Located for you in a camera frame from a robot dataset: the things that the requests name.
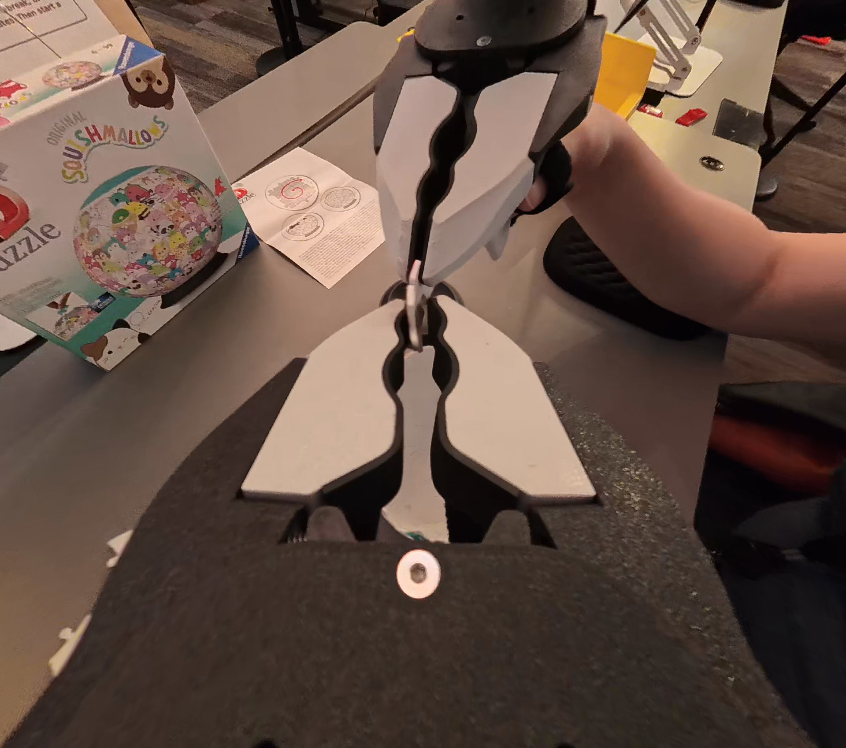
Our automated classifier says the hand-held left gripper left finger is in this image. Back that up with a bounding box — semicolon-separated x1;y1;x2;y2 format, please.
240;298;406;507

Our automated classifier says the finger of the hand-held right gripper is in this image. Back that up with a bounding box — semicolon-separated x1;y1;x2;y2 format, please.
375;75;464;283
413;70;559;287

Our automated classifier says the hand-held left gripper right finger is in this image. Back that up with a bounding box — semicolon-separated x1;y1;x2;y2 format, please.
433;296;599;504

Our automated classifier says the colourful puzzle ball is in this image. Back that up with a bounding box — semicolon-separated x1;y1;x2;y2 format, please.
381;350;452;545

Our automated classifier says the white curved puzzle piece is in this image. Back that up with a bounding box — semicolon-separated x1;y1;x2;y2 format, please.
404;259;428;354

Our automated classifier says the group of puzzle pieces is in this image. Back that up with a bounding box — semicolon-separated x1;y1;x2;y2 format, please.
49;530;133;676

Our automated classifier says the person's right forearm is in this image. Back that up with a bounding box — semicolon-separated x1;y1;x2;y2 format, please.
621;120;846;355

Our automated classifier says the colourful cardboard puzzle box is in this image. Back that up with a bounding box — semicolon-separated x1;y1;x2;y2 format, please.
0;34;255;372

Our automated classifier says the person's right hand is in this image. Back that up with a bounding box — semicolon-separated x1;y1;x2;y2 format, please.
519;103;635;216

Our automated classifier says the folded paper leaflet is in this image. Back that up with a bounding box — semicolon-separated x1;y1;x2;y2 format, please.
231;148;386;289

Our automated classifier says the yellow plastic bin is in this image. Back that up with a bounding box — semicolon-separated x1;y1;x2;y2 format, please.
398;29;657;121

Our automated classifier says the white metal stand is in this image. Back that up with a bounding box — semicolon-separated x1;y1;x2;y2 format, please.
620;0;724;96

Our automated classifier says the dark square desk flap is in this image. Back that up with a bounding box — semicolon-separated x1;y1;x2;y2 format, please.
714;99;769;142

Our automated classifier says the person's dark clothing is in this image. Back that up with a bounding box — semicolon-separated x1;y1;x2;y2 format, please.
694;484;846;748

